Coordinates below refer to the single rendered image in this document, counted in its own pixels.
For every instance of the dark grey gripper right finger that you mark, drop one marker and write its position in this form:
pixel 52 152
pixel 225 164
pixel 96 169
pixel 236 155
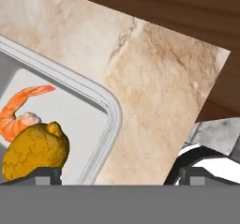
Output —
pixel 195 175

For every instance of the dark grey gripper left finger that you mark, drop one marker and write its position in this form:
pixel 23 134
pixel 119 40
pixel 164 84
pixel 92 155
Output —
pixel 47 175

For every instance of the clear grey tupperware container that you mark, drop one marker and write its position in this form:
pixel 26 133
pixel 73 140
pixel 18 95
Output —
pixel 84 118

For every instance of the black and white round object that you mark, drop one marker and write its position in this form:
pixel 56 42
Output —
pixel 215 163

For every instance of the yellow lemon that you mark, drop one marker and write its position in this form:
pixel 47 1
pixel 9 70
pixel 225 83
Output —
pixel 34 149

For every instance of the orange shrimp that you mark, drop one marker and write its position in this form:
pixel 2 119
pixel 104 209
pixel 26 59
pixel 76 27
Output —
pixel 12 121

